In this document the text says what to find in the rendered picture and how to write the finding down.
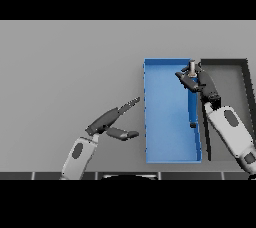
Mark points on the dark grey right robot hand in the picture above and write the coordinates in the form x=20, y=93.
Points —
x=203, y=83

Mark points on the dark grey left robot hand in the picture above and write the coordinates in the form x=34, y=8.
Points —
x=106, y=121

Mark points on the blue pipe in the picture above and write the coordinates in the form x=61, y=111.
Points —
x=192, y=105

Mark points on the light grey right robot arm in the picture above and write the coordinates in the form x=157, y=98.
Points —
x=233, y=132

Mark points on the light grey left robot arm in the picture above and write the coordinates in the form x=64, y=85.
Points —
x=78, y=155

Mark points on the dark grey bin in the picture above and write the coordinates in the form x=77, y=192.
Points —
x=233, y=82

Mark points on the blue bin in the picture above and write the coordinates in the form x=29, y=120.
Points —
x=163, y=115

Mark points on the dark strip with pale lines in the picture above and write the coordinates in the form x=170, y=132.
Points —
x=186, y=175

